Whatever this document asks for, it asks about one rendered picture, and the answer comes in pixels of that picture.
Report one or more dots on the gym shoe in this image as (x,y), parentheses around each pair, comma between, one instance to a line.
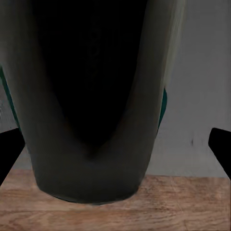
(87,82)

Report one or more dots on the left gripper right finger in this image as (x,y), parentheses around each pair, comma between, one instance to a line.
(220,144)

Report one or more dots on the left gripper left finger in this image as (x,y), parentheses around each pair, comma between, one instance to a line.
(11,145)

